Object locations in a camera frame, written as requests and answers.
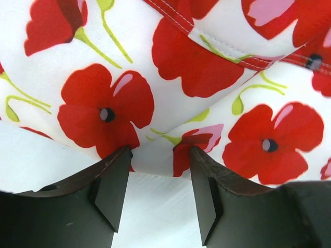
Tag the white red poppy skirt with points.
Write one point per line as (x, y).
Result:
(246, 81)

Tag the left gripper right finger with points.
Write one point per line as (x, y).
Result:
(236, 212)

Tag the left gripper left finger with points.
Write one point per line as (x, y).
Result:
(83, 210)

